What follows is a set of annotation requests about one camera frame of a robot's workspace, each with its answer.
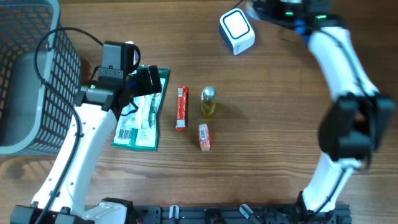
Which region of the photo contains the red stick packet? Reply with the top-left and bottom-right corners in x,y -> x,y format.
175,86 -> 189,131

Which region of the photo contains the yellow liquid small bottle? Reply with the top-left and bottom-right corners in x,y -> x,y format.
201,86 -> 216,117

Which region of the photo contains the red white carton cup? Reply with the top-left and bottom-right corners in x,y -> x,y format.
198,124 -> 211,151

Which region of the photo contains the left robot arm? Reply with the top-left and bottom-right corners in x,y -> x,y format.
10,42 -> 162,223

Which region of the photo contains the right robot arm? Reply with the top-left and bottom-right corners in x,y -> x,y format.
246,0 -> 395,220

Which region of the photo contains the white barcode scanner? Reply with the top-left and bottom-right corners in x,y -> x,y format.
219,8 -> 256,55

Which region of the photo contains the grey plastic mesh basket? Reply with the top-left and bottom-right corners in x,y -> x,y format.
1,1 -> 81,156

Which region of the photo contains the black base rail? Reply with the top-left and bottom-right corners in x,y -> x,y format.
127,203 -> 352,224

